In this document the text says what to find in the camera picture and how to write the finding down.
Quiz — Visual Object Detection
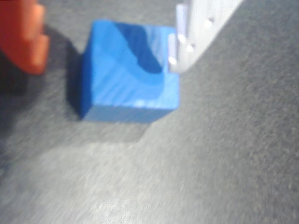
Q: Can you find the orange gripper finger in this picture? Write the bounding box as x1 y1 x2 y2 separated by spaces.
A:
0 0 50 75

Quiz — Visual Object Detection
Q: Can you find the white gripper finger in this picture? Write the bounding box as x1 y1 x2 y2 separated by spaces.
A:
168 0 245 74

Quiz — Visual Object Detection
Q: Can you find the blue wooden cube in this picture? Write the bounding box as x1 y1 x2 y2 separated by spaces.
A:
80 19 181 124

